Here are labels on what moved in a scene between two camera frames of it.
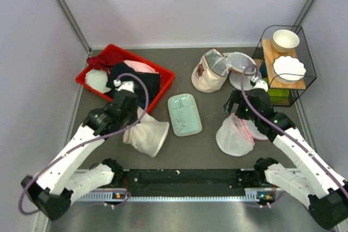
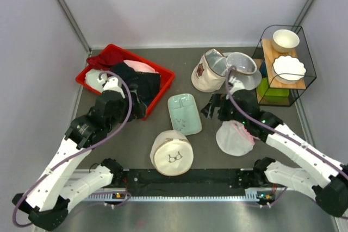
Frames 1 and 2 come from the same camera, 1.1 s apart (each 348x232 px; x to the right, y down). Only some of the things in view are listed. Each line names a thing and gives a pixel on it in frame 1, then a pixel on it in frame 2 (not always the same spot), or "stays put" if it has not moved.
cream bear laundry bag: (211, 73) stays put
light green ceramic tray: (184, 115) stays put
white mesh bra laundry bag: (148, 135) to (171, 153)
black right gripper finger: (228, 105) to (208, 110)
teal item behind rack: (263, 69) stays put
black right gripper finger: (240, 112) to (217, 100)
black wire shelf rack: (283, 63) stays put
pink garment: (139, 67) stays put
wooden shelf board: (270, 54) stays put
